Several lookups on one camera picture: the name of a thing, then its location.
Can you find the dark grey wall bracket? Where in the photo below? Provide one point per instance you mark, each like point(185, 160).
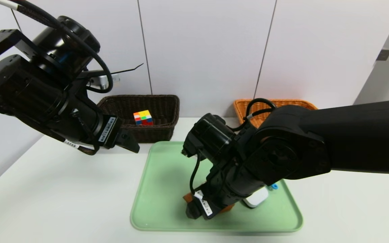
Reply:
point(382, 55)

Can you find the multicoloured puzzle cube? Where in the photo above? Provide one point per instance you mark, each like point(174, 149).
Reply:
point(143, 118)

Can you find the orange wicker basket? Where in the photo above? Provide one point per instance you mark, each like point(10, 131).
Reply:
point(240, 109)

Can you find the dark brown wicker basket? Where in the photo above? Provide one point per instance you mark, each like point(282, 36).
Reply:
point(160, 108)

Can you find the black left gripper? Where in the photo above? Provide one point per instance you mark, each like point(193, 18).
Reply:
point(109, 132)

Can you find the light green plastic tray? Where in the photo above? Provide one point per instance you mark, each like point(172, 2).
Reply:
point(160, 202)

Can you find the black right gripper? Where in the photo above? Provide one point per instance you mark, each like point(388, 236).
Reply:
point(202, 206)

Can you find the toy waffle slice with fruit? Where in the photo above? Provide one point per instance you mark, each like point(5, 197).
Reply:
point(187, 198)

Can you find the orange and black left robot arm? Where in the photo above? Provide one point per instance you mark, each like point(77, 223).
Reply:
point(22, 87)

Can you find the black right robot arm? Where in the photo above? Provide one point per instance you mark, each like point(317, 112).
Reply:
point(349, 135)

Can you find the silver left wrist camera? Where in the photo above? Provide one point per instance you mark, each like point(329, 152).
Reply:
point(105, 82)

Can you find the thin black zip tie tail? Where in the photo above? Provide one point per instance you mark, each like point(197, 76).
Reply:
point(127, 70)

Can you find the white oblong case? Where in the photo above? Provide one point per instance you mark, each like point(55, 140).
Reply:
point(257, 199)

